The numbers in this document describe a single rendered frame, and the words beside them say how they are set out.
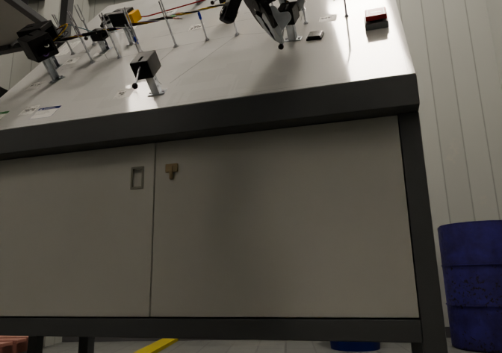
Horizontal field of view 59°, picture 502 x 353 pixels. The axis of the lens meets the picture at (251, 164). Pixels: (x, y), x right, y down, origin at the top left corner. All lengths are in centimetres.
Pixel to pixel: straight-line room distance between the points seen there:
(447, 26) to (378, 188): 385
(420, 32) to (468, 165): 131
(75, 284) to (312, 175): 60
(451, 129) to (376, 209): 339
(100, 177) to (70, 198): 9
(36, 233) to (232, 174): 52
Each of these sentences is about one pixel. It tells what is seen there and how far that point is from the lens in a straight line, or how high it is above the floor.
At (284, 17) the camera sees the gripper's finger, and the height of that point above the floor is 107.
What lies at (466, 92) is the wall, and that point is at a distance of 445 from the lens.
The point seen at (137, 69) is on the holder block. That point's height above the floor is 96.
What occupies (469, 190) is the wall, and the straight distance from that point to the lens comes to 418.
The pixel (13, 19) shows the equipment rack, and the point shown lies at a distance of 197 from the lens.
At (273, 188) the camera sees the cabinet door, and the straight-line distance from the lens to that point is 95.
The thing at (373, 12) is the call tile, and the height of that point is 111.
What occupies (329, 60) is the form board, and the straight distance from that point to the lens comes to 106.
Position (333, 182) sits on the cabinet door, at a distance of 93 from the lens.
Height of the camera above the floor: 48
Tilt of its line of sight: 14 degrees up
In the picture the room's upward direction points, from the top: 1 degrees counter-clockwise
